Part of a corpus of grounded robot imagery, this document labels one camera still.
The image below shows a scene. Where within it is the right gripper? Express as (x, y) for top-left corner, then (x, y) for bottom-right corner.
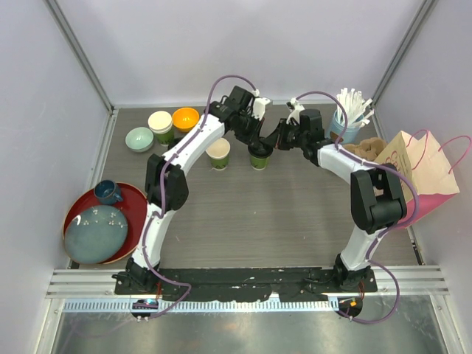
(264, 119), (307, 151)

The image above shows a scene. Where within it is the green paper cup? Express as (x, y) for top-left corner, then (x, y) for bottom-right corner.
(249, 152), (272, 171)
(206, 138), (231, 170)

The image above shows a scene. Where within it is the black cup lid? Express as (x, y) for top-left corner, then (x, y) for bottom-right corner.
(248, 145), (274, 159)

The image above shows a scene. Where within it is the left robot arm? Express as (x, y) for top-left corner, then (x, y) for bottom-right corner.
(115, 86), (271, 294)

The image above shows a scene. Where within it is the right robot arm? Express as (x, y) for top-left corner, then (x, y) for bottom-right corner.
(260, 109), (407, 291)

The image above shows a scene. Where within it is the blue straw holder can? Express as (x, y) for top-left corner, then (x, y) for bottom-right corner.
(324, 109), (361, 145)

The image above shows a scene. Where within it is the orange bowl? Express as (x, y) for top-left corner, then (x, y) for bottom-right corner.
(172, 107), (200, 133)

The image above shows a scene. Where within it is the bundle of white straws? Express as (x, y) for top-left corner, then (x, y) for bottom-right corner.
(335, 88), (374, 128)

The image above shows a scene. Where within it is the brown cardboard cup carrier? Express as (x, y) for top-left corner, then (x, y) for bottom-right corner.
(343, 137), (387, 162)

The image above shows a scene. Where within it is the pale green bowl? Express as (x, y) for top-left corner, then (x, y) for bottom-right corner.
(125, 127), (154, 153)

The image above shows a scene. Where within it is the red round tray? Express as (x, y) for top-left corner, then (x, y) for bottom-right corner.
(63, 182), (148, 264)

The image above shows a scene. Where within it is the kraft pink paper bag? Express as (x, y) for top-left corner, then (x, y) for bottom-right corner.
(375, 129), (459, 229)

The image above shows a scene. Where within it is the dark blue ceramic cup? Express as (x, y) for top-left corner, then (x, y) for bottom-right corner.
(93, 180), (123, 205)

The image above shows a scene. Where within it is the blue-grey ceramic plate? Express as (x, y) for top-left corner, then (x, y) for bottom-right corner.
(64, 205), (128, 264)

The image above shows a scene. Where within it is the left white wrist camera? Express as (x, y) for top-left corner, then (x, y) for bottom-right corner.
(252, 97), (272, 120)

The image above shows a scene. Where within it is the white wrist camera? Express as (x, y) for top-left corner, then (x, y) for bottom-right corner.
(286, 97), (305, 125)
(252, 97), (272, 120)

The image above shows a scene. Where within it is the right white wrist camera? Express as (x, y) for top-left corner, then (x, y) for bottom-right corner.
(286, 97), (305, 125)

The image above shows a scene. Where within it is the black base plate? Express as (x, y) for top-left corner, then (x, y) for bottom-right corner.
(112, 267), (378, 302)

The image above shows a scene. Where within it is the aluminium frame rail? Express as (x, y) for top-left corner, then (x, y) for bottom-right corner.
(46, 265), (448, 316)

